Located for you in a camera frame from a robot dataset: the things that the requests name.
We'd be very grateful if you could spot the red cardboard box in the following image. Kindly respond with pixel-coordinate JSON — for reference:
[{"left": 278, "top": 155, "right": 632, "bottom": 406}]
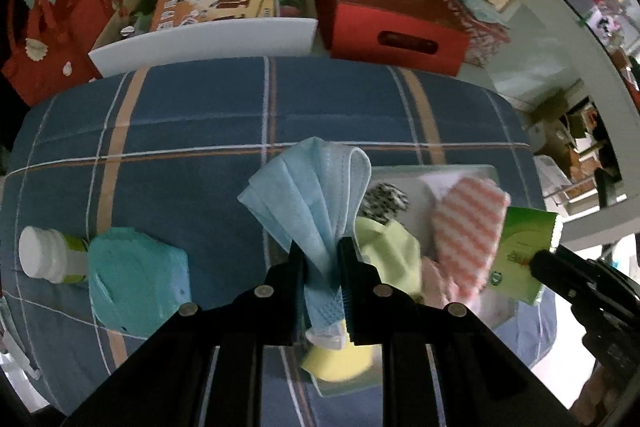
[{"left": 311, "top": 0, "right": 471, "bottom": 78}]

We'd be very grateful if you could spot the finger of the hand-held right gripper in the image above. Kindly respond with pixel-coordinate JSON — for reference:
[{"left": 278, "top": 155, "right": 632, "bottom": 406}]
[{"left": 530, "top": 246, "right": 601, "bottom": 313}]

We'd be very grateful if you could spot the red handbag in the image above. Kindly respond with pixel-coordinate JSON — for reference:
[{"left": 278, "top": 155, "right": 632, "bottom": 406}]
[{"left": 0, "top": 0, "right": 116, "bottom": 108}]

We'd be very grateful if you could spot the pink striped cloth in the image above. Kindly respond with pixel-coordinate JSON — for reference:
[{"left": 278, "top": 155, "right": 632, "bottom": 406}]
[{"left": 431, "top": 178, "right": 512, "bottom": 298}]

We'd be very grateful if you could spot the stack of cardboard boxes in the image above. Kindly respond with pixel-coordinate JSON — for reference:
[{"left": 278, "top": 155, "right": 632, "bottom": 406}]
[{"left": 520, "top": 92, "right": 601, "bottom": 188}]

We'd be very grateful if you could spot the white tray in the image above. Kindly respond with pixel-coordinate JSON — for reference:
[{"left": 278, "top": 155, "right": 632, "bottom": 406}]
[{"left": 310, "top": 164, "right": 558, "bottom": 400}]

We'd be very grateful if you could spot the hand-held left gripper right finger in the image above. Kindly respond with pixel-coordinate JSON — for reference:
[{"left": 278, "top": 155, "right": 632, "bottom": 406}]
[{"left": 337, "top": 237, "right": 581, "bottom": 427}]

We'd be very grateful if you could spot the red patterned box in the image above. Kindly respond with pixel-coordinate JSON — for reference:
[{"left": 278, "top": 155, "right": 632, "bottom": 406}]
[{"left": 432, "top": 0, "right": 511, "bottom": 68}]

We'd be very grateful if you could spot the pile of colourful toys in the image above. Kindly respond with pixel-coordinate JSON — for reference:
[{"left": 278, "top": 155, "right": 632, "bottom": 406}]
[{"left": 585, "top": 0, "right": 640, "bottom": 92}]

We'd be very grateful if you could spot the white plastic bottle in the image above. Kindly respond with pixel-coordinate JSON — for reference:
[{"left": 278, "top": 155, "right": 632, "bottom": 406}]
[{"left": 19, "top": 226, "right": 91, "bottom": 284}]

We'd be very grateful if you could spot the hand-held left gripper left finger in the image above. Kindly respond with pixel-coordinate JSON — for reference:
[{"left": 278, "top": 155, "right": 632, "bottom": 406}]
[{"left": 65, "top": 239, "right": 308, "bottom": 427}]

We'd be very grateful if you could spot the white plastic bracket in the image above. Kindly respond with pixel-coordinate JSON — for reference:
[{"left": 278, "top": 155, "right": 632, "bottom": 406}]
[{"left": 0, "top": 322, "right": 41, "bottom": 380}]

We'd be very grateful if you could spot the teal plastic basket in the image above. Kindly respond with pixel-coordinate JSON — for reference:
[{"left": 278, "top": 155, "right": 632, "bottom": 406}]
[{"left": 87, "top": 227, "right": 193, "bottom": 338}]

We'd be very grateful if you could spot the leopard print scrunchie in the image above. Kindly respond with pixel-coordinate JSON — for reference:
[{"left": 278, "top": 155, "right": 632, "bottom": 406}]
[{"left": 361, "top": 183, "right": 410, "bottom": 225}]

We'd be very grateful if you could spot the yellow-green cloth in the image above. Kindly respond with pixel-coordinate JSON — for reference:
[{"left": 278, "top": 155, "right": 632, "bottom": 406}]
[{"left": 354, "top": 217, "right": 423, "bottom": 298}]

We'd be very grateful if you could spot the white curved counter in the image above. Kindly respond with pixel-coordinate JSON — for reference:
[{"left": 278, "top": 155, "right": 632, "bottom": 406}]
[{"left": 500, "top": 0, "right": 640, "bottom": 253}]

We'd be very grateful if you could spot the green tissue pack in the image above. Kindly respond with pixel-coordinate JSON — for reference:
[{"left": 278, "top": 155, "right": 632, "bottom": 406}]
[{"left": 487, "top": 207, "right": 563, "bottom": 305}]

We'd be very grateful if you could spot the person's right hand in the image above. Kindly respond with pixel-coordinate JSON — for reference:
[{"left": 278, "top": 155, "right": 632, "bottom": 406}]
[{"left": 575, "top": 364, "right": 631, "bottom": 413}]

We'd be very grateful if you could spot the blue face mask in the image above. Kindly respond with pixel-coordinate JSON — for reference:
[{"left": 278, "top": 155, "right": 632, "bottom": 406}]
[{"left": 237, "top": 137, "right": 372, "bottom": 348}]

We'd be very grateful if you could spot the yellow and green sponge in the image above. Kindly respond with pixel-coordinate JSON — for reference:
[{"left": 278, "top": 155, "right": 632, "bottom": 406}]
[{"left": 300, "top": 319, "right": 373, "bottom": 383}]

